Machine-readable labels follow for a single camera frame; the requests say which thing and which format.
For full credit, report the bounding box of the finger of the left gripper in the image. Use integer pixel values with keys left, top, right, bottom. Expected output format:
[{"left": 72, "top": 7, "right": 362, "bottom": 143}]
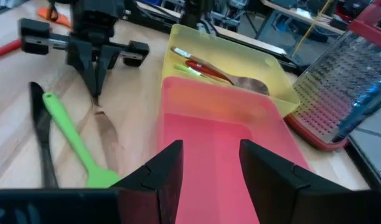
[
  {"left": 68, "top": 40, "right": 96, "bottom": 96},
  {"left": 96, "top": 46, "right": 121, "bottom": 96}
]

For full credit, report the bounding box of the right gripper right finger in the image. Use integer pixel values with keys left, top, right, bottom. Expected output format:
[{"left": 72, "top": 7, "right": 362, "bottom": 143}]
[{"left": 239, "top": 139, "right": 365, "bottom": 224}]

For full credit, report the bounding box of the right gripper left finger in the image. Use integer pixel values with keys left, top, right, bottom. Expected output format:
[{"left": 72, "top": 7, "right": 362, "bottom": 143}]
[{"left": 111, "top": 139, "right": 184, "bottom": 224}]

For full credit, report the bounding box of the orange silicone spatula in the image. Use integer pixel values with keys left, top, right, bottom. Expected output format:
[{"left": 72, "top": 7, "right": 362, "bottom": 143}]
[{"left": 37, "top": 6, "right": 72, "bottom": 28}]

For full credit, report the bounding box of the green silicone spatula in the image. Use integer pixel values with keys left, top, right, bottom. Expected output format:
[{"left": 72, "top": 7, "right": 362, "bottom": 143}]
[{"left": 42, "top": 91, "right": 122, "bottom": 189}]

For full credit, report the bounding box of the black table knife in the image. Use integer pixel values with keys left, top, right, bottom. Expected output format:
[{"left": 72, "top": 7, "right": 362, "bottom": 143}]
[{"left": 28, "top": 81, "right": 60, "bottom": 189}]

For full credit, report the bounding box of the green silicone spoon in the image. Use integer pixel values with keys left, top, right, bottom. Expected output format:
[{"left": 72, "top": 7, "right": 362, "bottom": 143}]
[{"left": 172, "top": 63, "right": 207, "bottom": 78}]

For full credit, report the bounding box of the red silicone spatula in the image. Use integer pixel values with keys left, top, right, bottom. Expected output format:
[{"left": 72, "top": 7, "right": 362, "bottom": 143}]
[{"left": 0, "top": 39, "right": 22, "bottom": 62}]

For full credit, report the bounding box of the red silicone spoon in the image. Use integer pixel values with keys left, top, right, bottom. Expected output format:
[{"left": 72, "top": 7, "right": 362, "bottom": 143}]
[{"left": 184, "top": 59, "right": 233, "bottom": 84}]

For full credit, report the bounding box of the dark wooden spoon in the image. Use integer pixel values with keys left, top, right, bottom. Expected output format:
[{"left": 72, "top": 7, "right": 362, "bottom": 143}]
[{"left": 171, "top": 45, "right": 271, "bottom": 96}]

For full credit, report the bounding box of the pink plastic bin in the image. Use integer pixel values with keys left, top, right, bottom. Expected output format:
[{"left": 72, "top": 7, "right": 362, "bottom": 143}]
[{"left": 157, "top": 76, "right": 313, "bottom": 224}]

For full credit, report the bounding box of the yellow plastic bin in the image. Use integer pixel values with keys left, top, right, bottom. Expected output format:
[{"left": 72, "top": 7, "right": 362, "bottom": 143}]
[{"left": 161, "top": 24, "right": 301, "bottom": 118}]

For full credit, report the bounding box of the wooden desk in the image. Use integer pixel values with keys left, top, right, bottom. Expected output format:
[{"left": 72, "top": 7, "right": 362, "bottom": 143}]
[{"left": 260, "top": 0, "right": 349, "bottom": 35}]

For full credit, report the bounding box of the box grater red handle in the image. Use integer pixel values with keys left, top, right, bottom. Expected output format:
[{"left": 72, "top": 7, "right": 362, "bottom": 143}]
[{"left": 283, "top": 0, "right": 381, "bottom": 152}]

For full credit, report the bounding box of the yellow extension cable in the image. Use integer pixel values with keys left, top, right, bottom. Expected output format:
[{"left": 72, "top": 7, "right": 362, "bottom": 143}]
[{"left": 291, "top": 0, "right": 332, "bottom": 57}]

